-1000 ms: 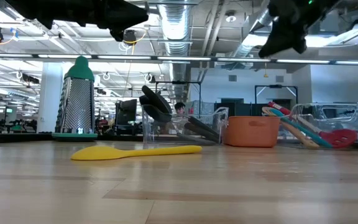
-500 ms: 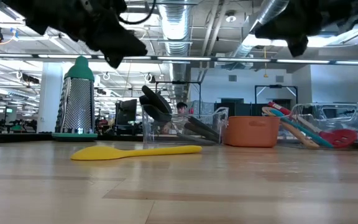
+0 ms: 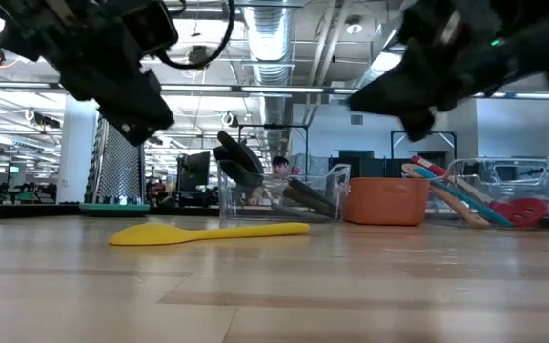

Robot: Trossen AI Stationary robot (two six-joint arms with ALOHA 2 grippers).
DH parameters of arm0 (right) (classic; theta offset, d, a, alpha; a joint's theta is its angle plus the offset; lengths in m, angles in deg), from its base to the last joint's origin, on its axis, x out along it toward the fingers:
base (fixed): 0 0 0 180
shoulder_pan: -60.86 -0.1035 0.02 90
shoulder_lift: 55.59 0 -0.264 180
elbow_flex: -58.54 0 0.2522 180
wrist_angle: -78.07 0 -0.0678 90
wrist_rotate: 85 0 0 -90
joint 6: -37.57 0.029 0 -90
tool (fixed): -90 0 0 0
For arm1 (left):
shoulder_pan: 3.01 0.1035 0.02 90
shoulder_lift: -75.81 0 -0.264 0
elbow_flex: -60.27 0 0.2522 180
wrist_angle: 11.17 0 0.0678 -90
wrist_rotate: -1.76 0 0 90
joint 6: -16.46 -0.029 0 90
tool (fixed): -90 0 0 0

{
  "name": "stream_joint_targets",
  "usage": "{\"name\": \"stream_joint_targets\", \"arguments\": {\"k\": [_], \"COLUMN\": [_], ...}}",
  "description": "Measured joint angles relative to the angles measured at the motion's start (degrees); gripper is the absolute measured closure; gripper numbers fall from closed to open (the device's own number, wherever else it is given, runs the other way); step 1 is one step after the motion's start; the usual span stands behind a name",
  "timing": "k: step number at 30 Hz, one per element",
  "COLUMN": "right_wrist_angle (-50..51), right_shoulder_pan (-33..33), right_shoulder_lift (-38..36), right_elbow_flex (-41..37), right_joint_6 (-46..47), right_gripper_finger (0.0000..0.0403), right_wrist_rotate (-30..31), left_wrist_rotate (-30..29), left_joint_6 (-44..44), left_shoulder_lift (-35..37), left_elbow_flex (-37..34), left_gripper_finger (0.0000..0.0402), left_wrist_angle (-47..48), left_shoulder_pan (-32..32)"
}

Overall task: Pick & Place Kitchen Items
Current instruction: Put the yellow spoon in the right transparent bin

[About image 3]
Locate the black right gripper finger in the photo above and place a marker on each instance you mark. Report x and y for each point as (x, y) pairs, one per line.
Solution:
(421, 126)
(393, 95)

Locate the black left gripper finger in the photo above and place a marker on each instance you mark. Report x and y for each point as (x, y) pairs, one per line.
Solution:
(136, 114)

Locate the wooden slotted spatula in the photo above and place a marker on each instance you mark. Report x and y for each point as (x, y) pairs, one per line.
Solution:
(470, 216)

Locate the black round-headed spatula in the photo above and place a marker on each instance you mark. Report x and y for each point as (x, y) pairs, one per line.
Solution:
(238, 150)

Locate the blue silicone spoon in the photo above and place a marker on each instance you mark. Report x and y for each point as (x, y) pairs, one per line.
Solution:
(489, 212)

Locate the black plastic spatula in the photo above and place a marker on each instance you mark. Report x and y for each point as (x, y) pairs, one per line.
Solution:
(241, 175)

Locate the red slotted spatula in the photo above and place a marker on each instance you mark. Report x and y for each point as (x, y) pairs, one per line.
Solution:
(522, 212)

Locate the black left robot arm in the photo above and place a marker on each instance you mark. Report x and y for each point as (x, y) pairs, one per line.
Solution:
(26, 14)

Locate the teal steel box grater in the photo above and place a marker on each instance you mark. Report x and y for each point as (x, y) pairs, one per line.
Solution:
(119, 176)

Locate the white building column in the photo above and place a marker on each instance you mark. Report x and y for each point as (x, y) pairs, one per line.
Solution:
(76, 152)

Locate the black computer monitor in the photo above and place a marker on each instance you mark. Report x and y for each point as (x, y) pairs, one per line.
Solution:
(193, 171)

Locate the orange plastic bin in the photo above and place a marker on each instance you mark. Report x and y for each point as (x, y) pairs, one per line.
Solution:
(384, 200)

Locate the clear plastic bin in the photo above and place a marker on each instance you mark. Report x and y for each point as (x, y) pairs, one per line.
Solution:
(331, 190)
(541, 181)

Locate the long ceiling light bar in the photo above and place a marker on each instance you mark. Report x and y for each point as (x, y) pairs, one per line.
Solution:
(279, 89)

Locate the yellow silicone spoon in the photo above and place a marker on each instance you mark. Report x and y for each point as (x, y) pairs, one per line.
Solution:
(169, 234)

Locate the person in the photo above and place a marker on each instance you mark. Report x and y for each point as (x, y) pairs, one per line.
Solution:
(279, 167)

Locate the black gantry frame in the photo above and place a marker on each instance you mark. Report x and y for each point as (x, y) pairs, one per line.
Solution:
(447, 132)

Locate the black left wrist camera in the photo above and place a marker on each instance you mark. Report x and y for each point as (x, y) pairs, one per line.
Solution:
(153, 26)

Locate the silver ceiling duct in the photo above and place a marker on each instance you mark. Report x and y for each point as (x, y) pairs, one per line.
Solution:
(270, 33)

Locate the black aluminium frame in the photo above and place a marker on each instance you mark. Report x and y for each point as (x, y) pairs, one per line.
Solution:
(26, 210)

